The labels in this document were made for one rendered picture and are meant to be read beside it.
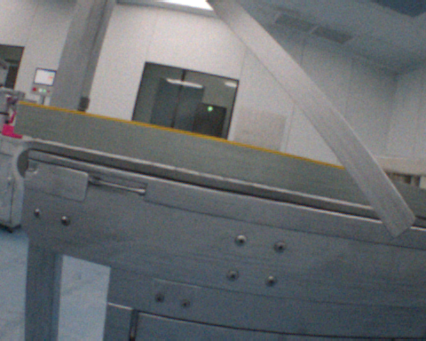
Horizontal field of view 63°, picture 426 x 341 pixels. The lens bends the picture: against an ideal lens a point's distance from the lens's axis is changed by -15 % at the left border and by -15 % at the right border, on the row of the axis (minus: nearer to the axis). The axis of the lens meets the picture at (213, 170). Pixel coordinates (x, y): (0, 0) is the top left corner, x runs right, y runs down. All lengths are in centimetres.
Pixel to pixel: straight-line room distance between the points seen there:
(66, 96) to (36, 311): 41
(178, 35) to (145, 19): 57
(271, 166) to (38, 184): 23
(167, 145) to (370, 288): 27
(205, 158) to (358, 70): 602
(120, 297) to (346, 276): 25
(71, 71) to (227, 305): 47
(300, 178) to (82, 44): 46
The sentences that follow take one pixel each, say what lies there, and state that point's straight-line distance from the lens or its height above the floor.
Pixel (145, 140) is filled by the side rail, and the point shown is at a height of 97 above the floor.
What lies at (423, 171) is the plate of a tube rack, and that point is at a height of 100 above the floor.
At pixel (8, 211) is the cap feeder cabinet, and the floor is 18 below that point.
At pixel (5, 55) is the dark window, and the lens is 652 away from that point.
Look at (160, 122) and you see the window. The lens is 566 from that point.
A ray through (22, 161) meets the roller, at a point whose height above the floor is 92.
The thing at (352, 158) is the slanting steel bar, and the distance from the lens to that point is 32.
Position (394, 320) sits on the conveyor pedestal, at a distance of 55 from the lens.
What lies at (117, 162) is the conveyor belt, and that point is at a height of 94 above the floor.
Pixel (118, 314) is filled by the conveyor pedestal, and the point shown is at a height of 76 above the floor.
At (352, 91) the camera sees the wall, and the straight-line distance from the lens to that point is 625.
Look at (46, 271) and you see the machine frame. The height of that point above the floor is 69.
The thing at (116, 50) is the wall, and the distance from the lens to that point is 590.
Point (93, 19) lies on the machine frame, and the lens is 72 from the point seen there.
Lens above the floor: 97
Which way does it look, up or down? 3 degrees down
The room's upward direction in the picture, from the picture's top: 12 degrees clockwise
